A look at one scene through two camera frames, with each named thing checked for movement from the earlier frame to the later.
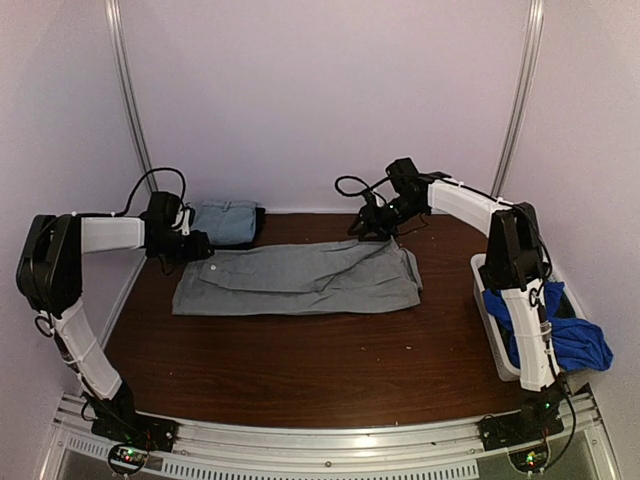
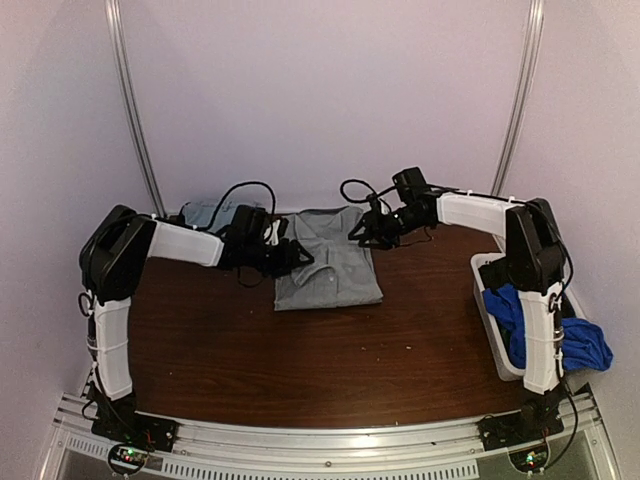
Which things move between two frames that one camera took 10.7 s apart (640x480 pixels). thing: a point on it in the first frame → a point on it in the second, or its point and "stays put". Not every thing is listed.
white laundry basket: (499, 344) stays put
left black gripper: (198, 248) → (288, 258)
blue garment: (578, 347) stays put
